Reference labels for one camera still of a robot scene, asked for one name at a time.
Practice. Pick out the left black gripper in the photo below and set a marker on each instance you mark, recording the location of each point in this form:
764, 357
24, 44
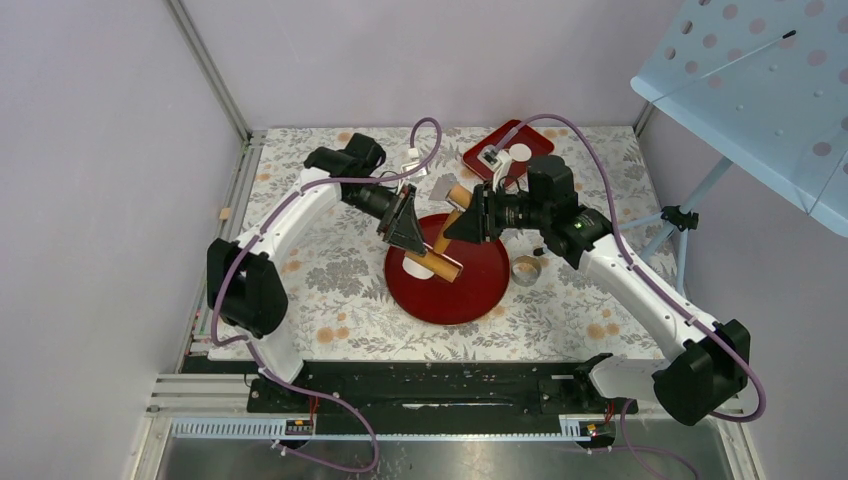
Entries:
400, 225

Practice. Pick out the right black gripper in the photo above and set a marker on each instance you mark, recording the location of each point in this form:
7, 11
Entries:
480, 222

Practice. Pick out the wooden double-ended roller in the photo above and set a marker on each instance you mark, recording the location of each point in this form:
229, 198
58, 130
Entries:
436, 258

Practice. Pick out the white dough ball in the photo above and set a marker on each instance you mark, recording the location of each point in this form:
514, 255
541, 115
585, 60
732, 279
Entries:
415, 270

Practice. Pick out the round red tray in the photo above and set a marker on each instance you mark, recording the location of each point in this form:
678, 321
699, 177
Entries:
478, 288

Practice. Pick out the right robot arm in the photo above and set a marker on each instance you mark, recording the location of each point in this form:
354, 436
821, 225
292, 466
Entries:
705, 361

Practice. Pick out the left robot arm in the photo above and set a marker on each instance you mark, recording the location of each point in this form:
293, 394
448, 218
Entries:
244, 285

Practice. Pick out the right round dumpling wrapper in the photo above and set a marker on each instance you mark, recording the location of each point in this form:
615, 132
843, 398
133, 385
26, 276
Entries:
520, 152

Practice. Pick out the floral patterned table mat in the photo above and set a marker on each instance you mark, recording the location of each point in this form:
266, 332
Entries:
339, 304

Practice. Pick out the red rectangular tray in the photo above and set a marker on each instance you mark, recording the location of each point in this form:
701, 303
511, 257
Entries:
539, 145

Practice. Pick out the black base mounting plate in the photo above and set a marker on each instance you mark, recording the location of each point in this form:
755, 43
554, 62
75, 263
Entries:
437, 398

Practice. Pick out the light blue tripod stand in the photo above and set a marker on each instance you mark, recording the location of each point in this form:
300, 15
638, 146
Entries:
681, 220

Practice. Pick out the light blue perforated panel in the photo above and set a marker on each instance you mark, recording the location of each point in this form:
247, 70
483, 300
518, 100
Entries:
764, 83

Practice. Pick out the scraper with orange handle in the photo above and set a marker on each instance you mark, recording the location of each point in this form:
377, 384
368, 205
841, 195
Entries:
442, 187

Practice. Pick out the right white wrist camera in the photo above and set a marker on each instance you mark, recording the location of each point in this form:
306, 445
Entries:
498, 161

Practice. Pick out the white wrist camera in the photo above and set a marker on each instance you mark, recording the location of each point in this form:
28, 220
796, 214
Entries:
412, 168
498, 161

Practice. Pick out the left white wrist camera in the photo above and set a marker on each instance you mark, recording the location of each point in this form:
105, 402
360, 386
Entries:
412, 168

